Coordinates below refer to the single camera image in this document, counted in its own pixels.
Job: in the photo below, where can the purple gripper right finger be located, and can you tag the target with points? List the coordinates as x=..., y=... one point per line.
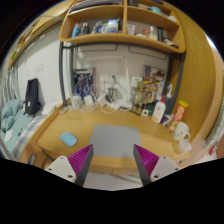
x=152, y=167

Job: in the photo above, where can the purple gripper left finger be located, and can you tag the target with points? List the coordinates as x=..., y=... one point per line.
x=73, y=168

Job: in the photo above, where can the grey mouse pad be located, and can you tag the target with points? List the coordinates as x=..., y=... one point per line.
x=114, y=141

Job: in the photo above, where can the wooden desk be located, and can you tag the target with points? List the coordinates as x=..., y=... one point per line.
x=46, y=140

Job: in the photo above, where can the white plastic cup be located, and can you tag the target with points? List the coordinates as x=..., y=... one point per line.
x=184, y=146

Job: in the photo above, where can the white mug with face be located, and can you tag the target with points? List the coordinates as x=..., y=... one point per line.
x=181, y=131

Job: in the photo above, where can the white lotion bottle red cap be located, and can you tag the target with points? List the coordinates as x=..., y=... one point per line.
x=159, y=110

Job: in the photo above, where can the yellow red snack canister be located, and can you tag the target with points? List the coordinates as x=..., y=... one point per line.
x=180, y=111

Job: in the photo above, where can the dark spray bottle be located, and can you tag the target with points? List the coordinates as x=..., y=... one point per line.
x=168, y=98

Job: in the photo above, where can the bed with teal bedding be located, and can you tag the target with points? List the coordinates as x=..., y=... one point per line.
x=17, y=127

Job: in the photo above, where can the black backpack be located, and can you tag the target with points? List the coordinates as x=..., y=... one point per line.
x=32, y=104

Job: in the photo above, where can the figurine display stand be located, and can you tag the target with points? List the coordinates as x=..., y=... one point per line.
x=145, y=94

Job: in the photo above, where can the wooden wall shelf unit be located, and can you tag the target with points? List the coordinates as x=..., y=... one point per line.
x=149, y=23

